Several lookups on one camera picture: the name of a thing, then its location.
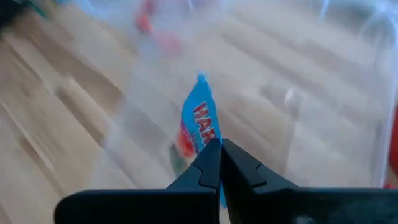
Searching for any blue candy packet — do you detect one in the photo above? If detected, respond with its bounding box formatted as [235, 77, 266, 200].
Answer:
[169, 73, 228, 208]

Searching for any clear plastic bin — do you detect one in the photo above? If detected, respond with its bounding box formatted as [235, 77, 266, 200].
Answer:
[71, 0, 398, 190]

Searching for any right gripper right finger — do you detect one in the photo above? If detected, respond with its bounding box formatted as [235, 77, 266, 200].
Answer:
[220, 138, 398, 224]

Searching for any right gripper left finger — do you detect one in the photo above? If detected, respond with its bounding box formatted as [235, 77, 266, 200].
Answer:
[54, 138, 222, 224]

